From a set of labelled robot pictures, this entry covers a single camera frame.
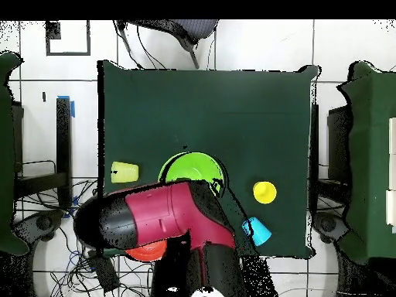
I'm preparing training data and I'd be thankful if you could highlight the large green bowl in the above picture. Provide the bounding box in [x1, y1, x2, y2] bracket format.
[157, 151, 227, 199]

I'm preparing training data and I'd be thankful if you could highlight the dark green tablecloth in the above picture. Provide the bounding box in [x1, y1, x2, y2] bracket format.
[97, 60, 319, 259]

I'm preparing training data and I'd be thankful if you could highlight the opaque yellow cup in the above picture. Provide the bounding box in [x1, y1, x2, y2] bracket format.
[252, 181, 278, 205]

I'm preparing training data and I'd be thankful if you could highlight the translucent yellow cup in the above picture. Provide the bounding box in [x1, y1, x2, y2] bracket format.
[111, 161, 140, 184]

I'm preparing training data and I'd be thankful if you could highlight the light blue cup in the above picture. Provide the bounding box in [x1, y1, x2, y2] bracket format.
[241, 216, 272, 248]

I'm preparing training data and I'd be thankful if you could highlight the orange bowl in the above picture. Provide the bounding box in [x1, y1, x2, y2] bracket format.
[125, 239, 169, 263]

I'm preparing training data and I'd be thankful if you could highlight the blue tape strip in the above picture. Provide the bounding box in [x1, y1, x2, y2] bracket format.
[56, 94, 76, 118]
[61, 195, 79, 220]

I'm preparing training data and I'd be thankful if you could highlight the grey office chair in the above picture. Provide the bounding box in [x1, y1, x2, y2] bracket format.
[115, 19, 220, 70]

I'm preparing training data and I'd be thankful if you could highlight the black power strip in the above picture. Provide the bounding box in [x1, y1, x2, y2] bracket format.
[87, 248, 121, 293]

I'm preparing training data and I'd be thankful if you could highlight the black chair base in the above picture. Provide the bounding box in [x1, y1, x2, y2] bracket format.
[13, 209, 67, 251]

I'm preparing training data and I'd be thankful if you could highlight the green table cloth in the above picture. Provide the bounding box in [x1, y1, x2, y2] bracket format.
[0, 51, 30, 256]
[336, 60, 396, 264]

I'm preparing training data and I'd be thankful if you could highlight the floor cable bundle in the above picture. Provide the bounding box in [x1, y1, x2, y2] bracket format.
[18, 177, 155, 297]

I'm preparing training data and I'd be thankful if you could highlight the black square frame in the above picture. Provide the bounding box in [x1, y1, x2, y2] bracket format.
[45, 19, 91, 57]

